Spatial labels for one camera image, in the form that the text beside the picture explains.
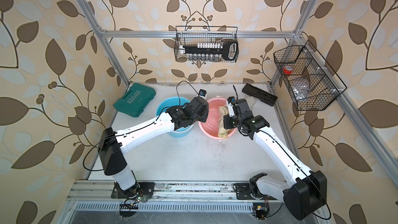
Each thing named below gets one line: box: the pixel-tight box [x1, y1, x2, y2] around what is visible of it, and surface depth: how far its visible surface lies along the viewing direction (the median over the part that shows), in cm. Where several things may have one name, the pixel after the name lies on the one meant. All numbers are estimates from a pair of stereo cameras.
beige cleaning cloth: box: [217, 105, 231, 139], surface depth 80 cm
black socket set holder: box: [179, 40, 239, 62], surface depth 86 cm
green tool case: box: [112, 82, 157, 118], surface depth 107 cm
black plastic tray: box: [242, 82, 279, 107], surface depth 114 cm
